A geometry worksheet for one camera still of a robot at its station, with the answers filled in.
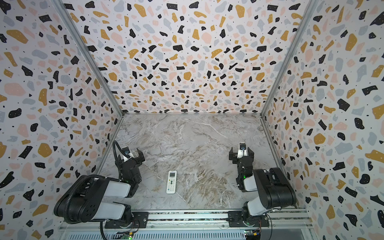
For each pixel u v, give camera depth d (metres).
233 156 0.83
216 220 0.76
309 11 0.72
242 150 0.76
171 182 0.84
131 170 0.68
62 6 0.69
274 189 0.45
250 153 0.85
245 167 0.69
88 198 0.43
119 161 0.76
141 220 0.73
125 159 0.74
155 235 0.70
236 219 0.73
